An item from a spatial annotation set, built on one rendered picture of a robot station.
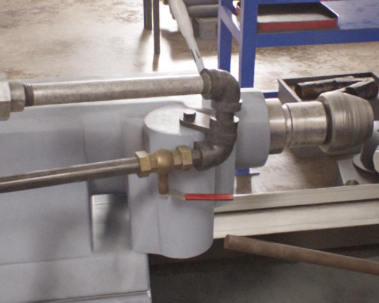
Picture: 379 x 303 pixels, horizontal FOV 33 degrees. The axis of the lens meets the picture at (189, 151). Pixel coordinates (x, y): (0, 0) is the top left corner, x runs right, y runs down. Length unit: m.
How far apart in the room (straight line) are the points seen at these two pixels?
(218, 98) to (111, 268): 0.27
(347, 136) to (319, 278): 0.39
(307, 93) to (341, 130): 2.31
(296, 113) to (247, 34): 1.84
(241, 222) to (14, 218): 0.47
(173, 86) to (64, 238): 0.27
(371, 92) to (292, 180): 0.62
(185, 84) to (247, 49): 2.07
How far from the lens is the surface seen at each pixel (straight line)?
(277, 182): 2.94
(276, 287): 1.19
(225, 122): 0.71
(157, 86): 0.66
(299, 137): 0.89
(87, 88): 0.63
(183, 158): 0.71
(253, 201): 1.19
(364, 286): 1.22
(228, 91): 0.70
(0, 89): 0.60
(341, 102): 0.91
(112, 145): 0.80
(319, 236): 1.16
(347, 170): 2.74
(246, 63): 2.76
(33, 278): 0.84
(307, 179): 2.98
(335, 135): 0.90
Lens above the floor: 1.48
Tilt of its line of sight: 28 degrees down
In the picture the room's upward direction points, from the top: straight up
